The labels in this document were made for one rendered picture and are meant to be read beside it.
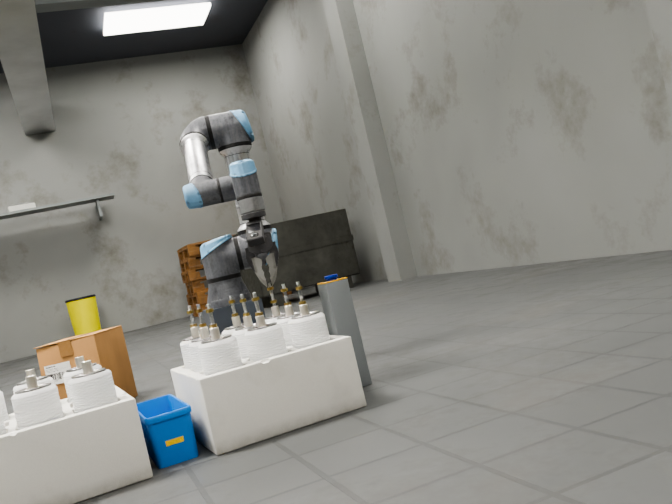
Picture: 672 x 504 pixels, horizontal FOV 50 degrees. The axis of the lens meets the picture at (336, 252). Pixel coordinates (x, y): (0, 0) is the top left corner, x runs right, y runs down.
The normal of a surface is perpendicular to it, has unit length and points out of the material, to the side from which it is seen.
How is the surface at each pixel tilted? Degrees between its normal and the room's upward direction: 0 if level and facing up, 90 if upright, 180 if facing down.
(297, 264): 90
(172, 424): 92
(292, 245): 90
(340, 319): 90
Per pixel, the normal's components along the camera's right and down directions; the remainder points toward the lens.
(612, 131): -0.91, 0.22
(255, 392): 0.38, -0.09
